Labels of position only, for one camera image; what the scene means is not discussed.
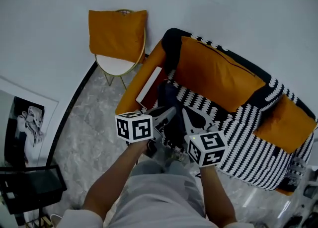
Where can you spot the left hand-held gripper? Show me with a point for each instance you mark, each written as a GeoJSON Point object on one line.
{"type": "Point", "coordinates": [134, 127]}

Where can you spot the person's white shirt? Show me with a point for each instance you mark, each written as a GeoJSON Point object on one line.
{"type": "Point", "coordinates": [79, 219]}

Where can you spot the person's right forearm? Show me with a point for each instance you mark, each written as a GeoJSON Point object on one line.
{"type": "Point", "coordinates": [216, 192]}

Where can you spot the person's left forearm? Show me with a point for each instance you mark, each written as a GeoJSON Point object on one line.
{"type": "Point", "coordinates": [111, 177]}

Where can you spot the black white striped blanket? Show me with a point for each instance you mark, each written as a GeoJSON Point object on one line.
{"type": "Point", "coordinates": [248, 152]}

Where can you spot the dark garment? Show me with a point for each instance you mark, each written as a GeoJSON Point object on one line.
{"type": "Point", "coordinates": [174, 132]}

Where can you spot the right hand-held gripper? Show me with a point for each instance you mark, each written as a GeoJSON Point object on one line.
{"type": "Point", "coordinates": [208, 147]}

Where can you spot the orange sofa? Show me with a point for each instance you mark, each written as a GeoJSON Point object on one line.
{"type": "Point", "coordinates": [149, 73]}

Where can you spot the black side table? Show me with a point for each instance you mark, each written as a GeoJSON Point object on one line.
{"type": "Point", "coordinates": [29, 187]}

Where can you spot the gold frame white seat chair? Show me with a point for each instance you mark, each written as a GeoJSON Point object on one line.
{"type": "Point", "coordinates": [114, 65]}

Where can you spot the grey patterned cloth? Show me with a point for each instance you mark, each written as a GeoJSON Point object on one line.
{"type": "Point", "coordinates": [295, 172]}

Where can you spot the orange square cushion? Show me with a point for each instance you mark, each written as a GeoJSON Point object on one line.
{"type": "Point", "coordinates": [213, 73]}
{"type": "Point", "coordinates": [285, 125]}
{"type": "Point", "coordinates": [116, 35]}

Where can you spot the white framed picture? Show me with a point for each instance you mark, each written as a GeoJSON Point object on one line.
{"type": "Point", "coordinates": [27, 122]}

